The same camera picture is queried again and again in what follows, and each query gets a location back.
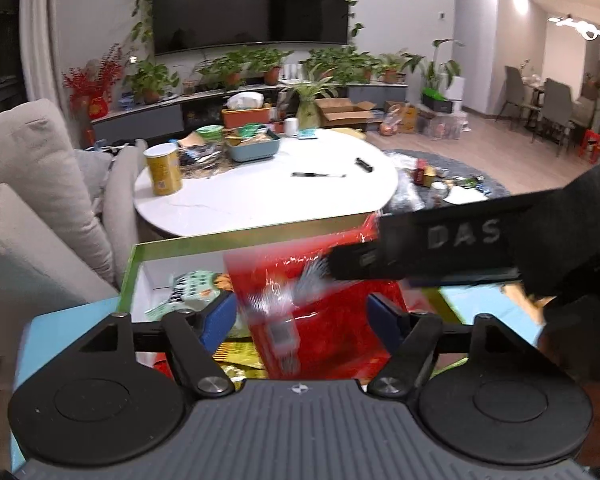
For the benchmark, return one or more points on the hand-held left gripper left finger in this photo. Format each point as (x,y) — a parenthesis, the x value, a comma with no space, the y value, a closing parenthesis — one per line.
(220,320)

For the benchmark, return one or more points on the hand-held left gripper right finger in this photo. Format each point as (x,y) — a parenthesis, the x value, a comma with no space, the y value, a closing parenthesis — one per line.
(385,322)

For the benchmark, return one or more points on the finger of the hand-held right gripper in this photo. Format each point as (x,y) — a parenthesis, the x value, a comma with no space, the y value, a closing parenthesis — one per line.
(355,262)

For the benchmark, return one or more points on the green white snack packet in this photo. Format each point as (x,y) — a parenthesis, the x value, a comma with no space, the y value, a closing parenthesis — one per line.
(190,292)

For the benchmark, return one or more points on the yellow snack packet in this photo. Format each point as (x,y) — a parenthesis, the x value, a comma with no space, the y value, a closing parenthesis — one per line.
(240,360)

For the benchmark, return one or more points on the large red snack packet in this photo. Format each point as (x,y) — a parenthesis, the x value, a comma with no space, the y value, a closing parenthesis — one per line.
(320,320)

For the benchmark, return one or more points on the small red snack packet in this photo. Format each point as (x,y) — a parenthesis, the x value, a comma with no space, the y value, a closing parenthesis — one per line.
(162,365)

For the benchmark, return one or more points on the green cardboard box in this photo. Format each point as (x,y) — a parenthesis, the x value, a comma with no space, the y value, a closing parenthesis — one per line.
(130,280)

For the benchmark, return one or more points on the person's right hand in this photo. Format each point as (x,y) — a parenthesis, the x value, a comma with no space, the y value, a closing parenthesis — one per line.
(580,340)

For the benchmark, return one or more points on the white paper sheet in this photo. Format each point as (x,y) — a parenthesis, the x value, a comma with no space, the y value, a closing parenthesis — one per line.
(462,196)

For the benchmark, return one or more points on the small glass jar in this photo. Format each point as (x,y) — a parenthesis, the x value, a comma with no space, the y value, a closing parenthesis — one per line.
(439,194)

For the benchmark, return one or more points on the small blue green wrappers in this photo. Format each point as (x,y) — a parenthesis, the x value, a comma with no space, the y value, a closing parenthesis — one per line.
(470,181)

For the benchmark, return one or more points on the clear plastic bag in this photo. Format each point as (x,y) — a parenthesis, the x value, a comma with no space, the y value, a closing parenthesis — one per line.
(405,192)

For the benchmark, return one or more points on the black pen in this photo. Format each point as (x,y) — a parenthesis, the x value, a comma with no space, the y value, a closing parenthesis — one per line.
(320,175)

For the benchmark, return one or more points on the small red carton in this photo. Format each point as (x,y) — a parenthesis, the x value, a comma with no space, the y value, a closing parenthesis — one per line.
(422,172)

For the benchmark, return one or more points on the black remote control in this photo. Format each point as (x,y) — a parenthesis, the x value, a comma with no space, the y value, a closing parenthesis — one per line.
(364,164)

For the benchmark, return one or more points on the white round coffee table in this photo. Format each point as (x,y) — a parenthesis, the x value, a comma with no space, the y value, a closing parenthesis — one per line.
(280,195)

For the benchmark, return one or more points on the clear plastic storage containers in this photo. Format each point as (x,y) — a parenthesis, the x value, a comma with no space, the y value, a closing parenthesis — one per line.
(447,125)

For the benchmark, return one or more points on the orange fruit bag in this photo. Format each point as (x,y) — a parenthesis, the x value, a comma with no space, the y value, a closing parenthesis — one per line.
(389,125)

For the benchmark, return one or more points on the white cup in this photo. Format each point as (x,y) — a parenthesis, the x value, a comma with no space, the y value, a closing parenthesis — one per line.
(291,127)

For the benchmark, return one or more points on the open brown cardboard box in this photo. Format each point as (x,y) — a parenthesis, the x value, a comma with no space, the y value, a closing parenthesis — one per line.
(342,112)

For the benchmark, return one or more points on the yellow carton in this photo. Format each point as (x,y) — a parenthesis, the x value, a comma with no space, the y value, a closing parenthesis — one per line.
(407,117)

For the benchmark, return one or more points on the teal tray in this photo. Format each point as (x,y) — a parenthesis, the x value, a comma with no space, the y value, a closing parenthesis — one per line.
(252,150)

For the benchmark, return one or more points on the red stool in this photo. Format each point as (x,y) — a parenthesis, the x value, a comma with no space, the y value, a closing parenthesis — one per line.
(590,142)

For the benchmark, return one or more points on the black box with green top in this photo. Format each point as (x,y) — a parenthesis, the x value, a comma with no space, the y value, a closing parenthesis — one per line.
(436,102)

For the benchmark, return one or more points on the light blue printed table mat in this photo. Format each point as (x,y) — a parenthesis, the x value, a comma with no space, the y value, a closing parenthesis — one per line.
(65,325)

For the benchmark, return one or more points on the yellow can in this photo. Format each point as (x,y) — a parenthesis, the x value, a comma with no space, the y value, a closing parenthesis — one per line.
(164,170)

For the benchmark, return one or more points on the white floor appliance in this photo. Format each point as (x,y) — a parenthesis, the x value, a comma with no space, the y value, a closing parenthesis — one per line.
(456,90)

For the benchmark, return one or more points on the grey dining chair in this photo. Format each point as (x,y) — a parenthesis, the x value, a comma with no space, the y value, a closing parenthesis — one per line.
(514,90)
(555,105)

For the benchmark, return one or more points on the heap of shiny food packets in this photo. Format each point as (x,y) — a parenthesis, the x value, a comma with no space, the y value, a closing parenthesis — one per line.
(200,157)

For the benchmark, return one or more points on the green vase with grass plant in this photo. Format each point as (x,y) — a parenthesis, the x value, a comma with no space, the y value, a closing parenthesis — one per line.
(310,105)

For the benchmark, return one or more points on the orange tissue box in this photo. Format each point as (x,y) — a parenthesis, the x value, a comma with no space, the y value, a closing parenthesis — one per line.
(247,115)

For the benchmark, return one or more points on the tall leafy floor plant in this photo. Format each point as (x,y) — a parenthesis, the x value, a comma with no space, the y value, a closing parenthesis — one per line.
(440,67)

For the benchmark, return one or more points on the green bowl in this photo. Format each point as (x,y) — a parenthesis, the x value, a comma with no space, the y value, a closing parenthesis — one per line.
(209,132)

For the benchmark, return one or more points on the dining table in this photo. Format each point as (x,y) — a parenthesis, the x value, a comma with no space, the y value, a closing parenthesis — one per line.
(582,89)

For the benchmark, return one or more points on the dark television cabinet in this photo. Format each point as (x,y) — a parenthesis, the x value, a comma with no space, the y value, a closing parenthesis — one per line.
(155,115)

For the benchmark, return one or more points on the row of potted green plants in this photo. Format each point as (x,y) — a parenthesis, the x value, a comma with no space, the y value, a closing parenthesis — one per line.
(230,67)

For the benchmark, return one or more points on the grey sofa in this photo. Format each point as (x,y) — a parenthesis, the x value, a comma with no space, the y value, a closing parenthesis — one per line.
(30,185)

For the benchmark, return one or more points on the white ceiling lamp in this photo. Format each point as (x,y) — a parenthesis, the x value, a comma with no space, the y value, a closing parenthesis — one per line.
(577,25)

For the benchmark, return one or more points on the red flower decoration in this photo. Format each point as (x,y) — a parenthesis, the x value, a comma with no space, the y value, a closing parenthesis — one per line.
(92,85)

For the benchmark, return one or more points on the green vines around television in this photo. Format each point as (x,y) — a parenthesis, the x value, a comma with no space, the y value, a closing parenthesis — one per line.
(145,5)

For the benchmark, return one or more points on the white curtain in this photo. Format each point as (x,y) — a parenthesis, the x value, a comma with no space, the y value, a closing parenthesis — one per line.
(40,35)

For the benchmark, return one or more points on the black wall television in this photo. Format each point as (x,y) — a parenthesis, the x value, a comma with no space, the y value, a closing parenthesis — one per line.
(250,5)

